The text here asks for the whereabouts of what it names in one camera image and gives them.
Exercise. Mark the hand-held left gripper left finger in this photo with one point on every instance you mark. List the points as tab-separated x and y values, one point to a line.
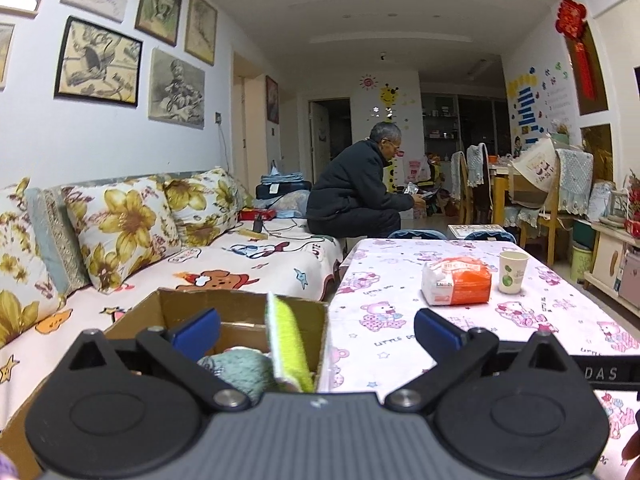
197	330

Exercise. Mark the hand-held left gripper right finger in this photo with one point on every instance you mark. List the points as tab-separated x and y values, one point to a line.
440	330

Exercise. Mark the cardboard box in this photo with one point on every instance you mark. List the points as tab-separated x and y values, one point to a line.
250	305

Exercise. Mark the teal knitted hat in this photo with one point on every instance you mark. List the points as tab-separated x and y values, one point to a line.
240	372

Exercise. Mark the yellow green fuzzy cloth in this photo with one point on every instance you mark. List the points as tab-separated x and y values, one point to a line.
290	340

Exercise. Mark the person's right hand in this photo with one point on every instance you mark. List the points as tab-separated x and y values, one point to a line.
634	447

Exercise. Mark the orange white tissue pack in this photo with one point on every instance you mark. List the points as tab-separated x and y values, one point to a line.
457	280

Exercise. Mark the pink bear printed tablecloth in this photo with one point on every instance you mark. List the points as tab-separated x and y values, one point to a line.
390	285

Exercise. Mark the sofa with cartoon printed sheet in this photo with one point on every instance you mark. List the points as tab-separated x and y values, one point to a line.
240	260

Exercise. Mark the white paper cup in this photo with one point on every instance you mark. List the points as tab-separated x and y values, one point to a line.
513	272

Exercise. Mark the blue stool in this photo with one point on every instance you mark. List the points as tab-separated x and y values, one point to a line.
490	236
417	234

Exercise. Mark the magazine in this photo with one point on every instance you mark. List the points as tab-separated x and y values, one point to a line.
475	230

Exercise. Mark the white low cabinet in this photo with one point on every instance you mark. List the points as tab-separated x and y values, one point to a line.
612	260

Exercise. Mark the green waste bin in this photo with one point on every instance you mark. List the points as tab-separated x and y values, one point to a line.
581	262

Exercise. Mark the red box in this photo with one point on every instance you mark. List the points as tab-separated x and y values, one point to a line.
257	215

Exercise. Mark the chair with teal lace cover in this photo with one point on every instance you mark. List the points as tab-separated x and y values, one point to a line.
472	175

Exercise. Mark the black bag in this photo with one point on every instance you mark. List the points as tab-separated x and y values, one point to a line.
282	194

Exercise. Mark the grey blue cushion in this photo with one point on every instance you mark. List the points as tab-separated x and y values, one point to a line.
55	240

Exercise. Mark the wooden dining table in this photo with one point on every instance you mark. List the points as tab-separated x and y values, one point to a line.
500	170

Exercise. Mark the folded blue jeans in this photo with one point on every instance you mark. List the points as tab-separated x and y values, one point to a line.
284	178

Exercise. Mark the beige canvas bag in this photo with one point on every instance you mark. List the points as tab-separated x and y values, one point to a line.
535	165

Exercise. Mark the purple knitted cloth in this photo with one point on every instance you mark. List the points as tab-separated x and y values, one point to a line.
6	467

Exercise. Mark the grey portrait sketch picture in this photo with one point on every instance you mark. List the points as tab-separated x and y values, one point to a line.
177	90

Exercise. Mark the small dark framed picture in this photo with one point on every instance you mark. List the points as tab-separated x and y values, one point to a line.
272	100

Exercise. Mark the black framed bird picture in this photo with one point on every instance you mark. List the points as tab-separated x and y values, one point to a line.
97	60

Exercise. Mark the brown framed picture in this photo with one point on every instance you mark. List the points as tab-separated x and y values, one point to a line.
201	27

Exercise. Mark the yellow giraffe wall sticker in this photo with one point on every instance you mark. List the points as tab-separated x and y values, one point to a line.
389	100

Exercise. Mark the blue paper wall notes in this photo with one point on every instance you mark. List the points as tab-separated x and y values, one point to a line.
525	107

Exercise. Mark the red sun wall sticker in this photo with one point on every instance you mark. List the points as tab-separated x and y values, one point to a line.
368	82

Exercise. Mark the red knot wall hanging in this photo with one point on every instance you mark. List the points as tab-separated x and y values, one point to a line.
575	40

